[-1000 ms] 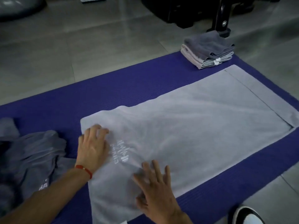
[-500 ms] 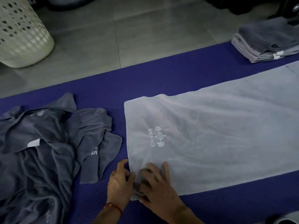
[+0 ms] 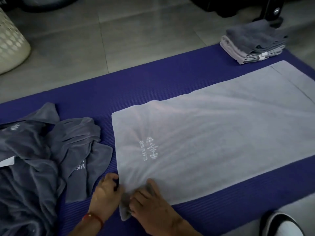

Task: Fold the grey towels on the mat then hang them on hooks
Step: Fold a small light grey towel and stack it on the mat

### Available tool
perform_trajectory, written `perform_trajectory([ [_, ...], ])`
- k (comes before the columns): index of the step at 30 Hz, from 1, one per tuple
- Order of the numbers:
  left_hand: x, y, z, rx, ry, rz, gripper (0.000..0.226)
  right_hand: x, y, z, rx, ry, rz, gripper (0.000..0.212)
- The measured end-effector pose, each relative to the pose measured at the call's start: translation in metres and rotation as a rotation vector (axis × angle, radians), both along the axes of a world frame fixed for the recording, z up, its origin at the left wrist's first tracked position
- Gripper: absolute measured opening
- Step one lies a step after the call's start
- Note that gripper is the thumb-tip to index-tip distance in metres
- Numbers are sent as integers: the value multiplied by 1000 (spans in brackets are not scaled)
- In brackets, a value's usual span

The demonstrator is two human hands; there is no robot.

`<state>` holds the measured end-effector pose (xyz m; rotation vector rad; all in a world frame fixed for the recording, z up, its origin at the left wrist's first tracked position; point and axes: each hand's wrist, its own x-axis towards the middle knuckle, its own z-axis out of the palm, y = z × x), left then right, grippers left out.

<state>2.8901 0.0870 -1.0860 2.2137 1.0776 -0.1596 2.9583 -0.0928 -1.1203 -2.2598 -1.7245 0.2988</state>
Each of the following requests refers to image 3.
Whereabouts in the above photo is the person's right hand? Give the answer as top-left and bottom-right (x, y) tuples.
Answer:
(129, 179), (184, 236)

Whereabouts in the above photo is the person's left hand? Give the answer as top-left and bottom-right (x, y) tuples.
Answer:
(88, 172), (125, 223)

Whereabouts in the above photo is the pile of dark grey towels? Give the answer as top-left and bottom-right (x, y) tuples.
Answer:
(0, 102), (114, 236)

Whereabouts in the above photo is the purple ribbed mat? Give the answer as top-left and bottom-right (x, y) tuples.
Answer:
(0, 44), (315, 236)

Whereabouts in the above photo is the dark grey printed towel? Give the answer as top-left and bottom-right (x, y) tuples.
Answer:
(226, 19), (288, 53)

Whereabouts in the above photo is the black and white sneaker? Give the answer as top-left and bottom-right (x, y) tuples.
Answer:
(260, 211), (305, 236)

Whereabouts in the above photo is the white perforated laundry basket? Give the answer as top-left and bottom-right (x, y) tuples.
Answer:
(0, 7), (31, 75)

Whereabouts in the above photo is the grey balance dome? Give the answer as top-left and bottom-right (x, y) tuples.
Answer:
(19, 0), (82, 12)

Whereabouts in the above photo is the black weight stack machine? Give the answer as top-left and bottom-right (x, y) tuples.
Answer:
(187, 0), (285, 29)

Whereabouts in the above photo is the red string bracelet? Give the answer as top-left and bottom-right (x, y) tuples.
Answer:
(82, 213), (104, 229)

